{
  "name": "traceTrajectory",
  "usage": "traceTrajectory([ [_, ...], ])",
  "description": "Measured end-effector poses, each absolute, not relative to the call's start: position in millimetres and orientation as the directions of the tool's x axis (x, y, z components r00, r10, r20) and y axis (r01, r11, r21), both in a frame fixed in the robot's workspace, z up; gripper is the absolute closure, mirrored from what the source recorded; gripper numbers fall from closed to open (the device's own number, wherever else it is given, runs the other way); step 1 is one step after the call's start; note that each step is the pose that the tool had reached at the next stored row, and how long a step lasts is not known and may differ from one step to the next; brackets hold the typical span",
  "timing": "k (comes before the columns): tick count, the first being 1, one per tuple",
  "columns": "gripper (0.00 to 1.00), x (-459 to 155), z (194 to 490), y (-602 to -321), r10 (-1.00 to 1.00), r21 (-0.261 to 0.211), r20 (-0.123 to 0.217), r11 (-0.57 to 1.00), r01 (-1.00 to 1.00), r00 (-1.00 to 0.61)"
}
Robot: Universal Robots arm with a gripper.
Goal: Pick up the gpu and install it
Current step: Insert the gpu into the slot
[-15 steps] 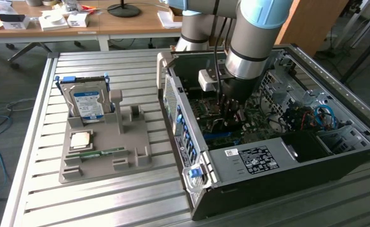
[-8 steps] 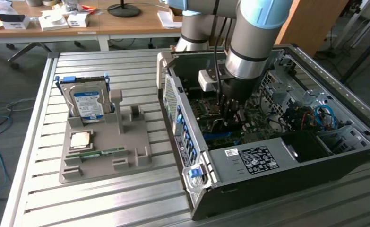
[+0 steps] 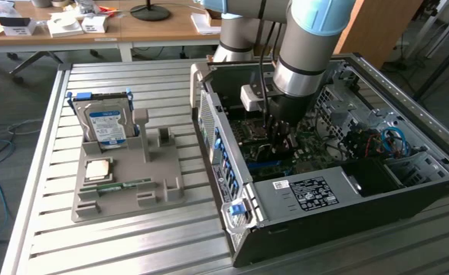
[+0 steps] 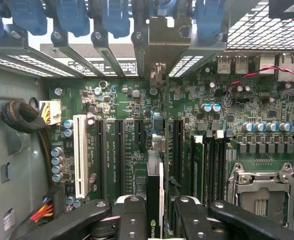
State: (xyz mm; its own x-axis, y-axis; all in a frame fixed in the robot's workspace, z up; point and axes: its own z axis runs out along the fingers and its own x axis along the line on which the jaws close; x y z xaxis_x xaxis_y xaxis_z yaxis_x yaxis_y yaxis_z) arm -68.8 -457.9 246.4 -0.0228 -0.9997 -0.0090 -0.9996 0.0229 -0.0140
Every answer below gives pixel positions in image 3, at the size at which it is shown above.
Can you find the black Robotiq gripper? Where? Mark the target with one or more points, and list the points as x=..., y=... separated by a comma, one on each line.
x=289, y=111

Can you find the black Nvidia graphics card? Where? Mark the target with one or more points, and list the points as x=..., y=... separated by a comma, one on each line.
x=270, y=156

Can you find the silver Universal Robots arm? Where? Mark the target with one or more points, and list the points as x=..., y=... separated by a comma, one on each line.
x=308, y=43

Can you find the metal CPU socket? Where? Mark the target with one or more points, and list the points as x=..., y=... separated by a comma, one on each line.
x=256, y=129

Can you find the green motherboard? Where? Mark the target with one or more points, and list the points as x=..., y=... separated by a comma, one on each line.
x=316, y=143

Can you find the blue expansion slot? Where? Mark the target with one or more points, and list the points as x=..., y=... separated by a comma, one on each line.
x=264, y=165

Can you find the silver finned heat sink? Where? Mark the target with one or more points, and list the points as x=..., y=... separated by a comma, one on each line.
x=310, y=167

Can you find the grey power supply unit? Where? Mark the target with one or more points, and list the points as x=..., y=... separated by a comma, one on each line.
x=308, y=194

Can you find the blue case latch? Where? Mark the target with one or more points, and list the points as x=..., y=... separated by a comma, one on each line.
x=237, y=209

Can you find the white paper stack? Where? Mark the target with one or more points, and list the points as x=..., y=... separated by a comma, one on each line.
x=203, y=27

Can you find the brown cardboard box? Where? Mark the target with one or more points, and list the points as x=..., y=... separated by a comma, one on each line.
x=213, y=18

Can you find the wooden cabinet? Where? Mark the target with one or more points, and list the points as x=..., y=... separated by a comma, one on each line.
x=385, y=28

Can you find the silver metal disk bay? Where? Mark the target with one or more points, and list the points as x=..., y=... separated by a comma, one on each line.
x=419, y=169

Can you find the black open PC case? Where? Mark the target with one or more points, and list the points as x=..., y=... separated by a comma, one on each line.
x=324, y=229

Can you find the grey plastic parts rack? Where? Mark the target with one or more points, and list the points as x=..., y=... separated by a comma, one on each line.
x=133, y=172

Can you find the hard disk with blue carrier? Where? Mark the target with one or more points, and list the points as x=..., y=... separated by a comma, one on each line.
x=106, y=126

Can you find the black round lamp base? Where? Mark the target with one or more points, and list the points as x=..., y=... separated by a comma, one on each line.
x=150, y=14

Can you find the green RAM stick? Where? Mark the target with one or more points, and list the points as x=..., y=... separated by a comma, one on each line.
x=121, y=185

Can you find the silver CPU chip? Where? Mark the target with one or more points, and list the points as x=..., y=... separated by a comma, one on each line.
x=97, y=169

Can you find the orange red packets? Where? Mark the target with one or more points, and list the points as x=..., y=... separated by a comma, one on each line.
x=110, y=10

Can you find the small white labelled box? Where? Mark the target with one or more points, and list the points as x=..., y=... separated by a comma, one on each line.
x=94, y=24

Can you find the white tape roll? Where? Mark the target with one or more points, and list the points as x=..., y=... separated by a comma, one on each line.
x=72, y=25

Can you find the flat white box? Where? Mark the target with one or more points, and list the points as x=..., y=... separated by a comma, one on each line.
x=66, y=32

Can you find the clear bag of parts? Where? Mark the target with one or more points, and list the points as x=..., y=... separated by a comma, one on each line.
x=85, y=5

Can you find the beige tape roll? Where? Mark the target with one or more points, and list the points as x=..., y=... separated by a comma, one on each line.
x=55, y=3

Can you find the metal cup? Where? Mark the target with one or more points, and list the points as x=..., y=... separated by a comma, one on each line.
x=42, y=3

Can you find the white box with black lid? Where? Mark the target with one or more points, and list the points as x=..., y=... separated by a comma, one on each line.
x=18, y=30

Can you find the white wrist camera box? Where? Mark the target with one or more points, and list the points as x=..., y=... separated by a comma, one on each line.
x=250, y=100

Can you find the dark metal post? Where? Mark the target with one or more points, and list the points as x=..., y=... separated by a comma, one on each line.
x=439, y=74

